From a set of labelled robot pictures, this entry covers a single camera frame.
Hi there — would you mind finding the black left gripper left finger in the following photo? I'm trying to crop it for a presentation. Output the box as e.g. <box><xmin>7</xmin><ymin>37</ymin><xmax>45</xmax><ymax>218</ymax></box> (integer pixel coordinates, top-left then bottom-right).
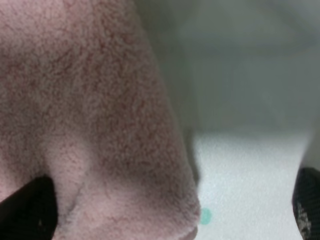
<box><xmin>0</xmin><ymin>176</ymin><xmax>58</xmax><ymax>240</ymax></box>

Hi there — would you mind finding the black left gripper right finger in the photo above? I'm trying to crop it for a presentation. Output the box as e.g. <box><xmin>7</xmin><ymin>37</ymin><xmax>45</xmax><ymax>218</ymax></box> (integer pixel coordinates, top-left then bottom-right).
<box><xmin>292</xmin><ymin>167</ymin><xmax>320</xmax><ymax>240</ymax></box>

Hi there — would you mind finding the pink terry towel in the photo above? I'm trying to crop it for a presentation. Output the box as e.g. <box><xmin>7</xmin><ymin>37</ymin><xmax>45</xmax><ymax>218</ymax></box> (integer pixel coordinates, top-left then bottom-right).
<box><xmin>0</xmin><ymin>0</ymin><xmax>200</xmax><ymax>240</ymax></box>

